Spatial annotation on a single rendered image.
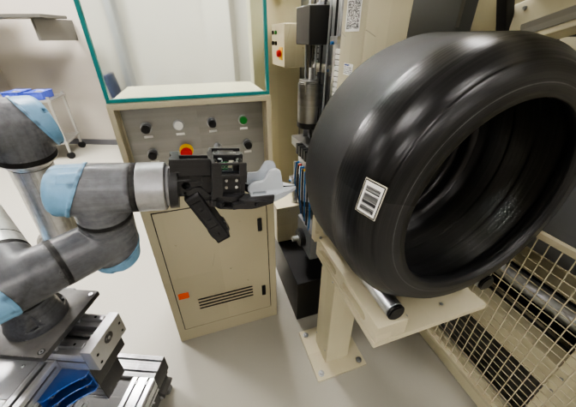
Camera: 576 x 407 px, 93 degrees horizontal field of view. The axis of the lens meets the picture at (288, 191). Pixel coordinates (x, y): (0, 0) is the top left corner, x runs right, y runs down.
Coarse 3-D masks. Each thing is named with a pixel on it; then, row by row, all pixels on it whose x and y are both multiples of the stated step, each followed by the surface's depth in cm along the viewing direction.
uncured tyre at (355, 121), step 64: (384, 64) 50; (448, 64) 40; (512, 64) 39; (320, 128) 58; (384, 128) 42; (448, 128) 40; (512, 128) 71; (320, 192) 57; (448, 192) 86; (512, 192) 73; (384, 256) 49; (448, 256) 76; (512, 256) 65
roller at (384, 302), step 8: (368, 288) 70; (376, 296) 67; (384, 296) 65; (392, 296) 65; (384, 304) 64; (392, 304) 63; (400, 304) 63; (384, 312) 64; (392, 312) 62; (400, 312) 63
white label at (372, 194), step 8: (368, 184) 43; (376, 184) 42; (368, 192) 44; (376, 192) 42; (384, 192) 41; (360, 200) 45; (368, 200) 44; (376, 200) 43; (360, 208) 45; (368, 208) 44; (376, 208) 43; (368, 216) 44; (376, 216) 43
